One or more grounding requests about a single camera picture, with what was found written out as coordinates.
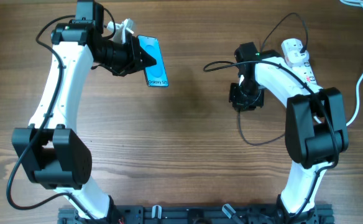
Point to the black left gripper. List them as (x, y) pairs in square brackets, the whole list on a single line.
[(132, 64)]

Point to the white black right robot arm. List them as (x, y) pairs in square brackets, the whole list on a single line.
[(315, 127)]

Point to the white charger plug adapter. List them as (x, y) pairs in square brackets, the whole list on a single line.
[(295, 58)]

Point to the blue Samsung Galaxy smartphone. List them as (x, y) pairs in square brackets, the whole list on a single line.
[(155, 72)]

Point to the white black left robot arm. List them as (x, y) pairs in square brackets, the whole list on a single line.
[(49, 149)]

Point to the white power strip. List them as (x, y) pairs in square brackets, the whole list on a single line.
[(304, 71)]

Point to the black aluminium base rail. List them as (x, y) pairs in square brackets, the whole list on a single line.
[(258, 213)]

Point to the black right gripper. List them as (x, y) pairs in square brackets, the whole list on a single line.
[(237, 102)]

